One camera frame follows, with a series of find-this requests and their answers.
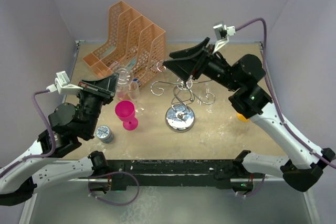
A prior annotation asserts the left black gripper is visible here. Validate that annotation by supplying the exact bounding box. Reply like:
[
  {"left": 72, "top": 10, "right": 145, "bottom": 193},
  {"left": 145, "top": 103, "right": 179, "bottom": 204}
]
[{"left": 77, "top": 72, "right": 120, "bottom": 137}]

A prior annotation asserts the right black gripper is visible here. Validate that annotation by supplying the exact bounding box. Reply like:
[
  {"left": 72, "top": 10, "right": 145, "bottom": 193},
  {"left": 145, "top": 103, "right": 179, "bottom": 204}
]
[{"left": 163, "top": 37, "right": 241, "bottom": 92}]

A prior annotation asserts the clear round wine glass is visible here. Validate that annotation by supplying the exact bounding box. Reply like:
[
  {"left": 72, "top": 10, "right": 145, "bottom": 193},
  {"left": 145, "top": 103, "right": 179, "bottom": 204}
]
[{"left": 113, "top": 65, "right": 133, "bottom": 100}]

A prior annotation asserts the clear champagne flute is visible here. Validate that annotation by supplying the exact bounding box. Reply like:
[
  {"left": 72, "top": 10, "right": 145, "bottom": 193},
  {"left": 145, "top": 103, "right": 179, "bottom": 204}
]
[{"left": 198, "top": 82, "right": 214, "bottom": 113}]

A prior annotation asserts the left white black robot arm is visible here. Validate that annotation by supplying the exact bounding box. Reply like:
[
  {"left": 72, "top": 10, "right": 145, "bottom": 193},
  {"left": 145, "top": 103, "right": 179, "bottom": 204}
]
[{"left": 1, "top": 71, "right": 119, "bottom": 206}]

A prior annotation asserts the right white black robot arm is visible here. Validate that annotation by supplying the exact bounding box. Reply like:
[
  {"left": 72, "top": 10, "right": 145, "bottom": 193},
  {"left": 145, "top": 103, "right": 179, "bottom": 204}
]
[{"left": 162, "top": 38, "right": 335, "bottom": 192}]

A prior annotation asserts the clear wine glass left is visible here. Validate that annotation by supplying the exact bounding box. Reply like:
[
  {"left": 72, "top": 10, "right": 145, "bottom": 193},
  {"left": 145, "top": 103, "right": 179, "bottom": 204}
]
[{"left": 127, "top": 81, "right": 144, "bottom": 115}]

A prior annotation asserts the chrome wine glass rack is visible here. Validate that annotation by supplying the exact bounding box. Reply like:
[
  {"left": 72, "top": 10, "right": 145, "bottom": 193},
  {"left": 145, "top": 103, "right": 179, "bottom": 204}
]
[{"left": 150, "top": 60, "right": 218, "bottom": 132}]

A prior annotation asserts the pink plastic goblet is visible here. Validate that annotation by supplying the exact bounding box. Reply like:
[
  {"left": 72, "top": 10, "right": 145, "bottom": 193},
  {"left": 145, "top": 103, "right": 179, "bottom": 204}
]
[{"left": 115, "top": 100, "right": 138, "bottom": 131}]

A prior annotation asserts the orange plastic file organizer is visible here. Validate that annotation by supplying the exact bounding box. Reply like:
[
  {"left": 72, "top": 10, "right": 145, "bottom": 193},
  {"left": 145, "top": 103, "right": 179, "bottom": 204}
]
[{"left": 83, "top": 1, "right": 166, "bottom": 87}]

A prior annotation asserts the small round tin can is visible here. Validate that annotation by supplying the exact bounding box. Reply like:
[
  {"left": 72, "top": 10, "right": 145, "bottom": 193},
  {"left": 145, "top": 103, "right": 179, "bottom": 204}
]
[{"left": 96, "top": 125, "right": 114, "bottom": 143}]

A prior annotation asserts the yellow plastic goblet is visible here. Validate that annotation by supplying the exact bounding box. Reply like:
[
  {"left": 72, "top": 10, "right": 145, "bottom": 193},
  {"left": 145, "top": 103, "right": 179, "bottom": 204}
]
[{"left": 236, "top": 113, "right": 250, "bottom": 122}]

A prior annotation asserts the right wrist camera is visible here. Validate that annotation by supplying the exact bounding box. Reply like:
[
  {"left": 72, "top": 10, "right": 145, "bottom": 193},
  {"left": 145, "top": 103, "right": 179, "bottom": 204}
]
[{"left": 212, "top": 22, "right": 236, "bottom": 54}]

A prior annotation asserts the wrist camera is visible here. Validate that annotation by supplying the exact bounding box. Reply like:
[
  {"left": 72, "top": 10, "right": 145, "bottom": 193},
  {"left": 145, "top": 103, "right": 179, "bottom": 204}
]
[
  {"left": 212, "top": 22, "right": 236, "bottom": 54},
  {"left": 46, "top": 71, "right": 83, "bottom": 95}
]

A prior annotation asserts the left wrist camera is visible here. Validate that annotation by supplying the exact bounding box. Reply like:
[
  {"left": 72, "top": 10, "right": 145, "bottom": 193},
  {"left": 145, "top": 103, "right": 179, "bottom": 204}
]
[{"left": 46, "top": 71, "right": 83, "bottom": 95}]

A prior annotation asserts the black base frame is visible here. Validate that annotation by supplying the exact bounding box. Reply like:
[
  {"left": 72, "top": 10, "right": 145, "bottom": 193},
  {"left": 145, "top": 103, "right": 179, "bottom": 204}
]
[{"left": 89, "top": 151, "right": 263, "bottom": 192}]

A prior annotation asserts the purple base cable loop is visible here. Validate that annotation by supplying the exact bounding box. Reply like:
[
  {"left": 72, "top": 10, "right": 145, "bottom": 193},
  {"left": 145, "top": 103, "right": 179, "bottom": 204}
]
[{"left": 88, "top": 168, "right": 140, "bottom": 206}]

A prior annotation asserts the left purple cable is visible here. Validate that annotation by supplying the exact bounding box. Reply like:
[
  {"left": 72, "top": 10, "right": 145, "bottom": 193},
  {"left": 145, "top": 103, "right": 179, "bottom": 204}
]
[{"left": 0, "top": 90, "right": 57, "bottom": 180}]

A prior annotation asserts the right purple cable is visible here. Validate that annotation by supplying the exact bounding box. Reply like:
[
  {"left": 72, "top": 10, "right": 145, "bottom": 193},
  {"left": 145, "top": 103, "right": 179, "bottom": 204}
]
[{"left": 235, "top": 17, "right": 336, "bottom": 169}]

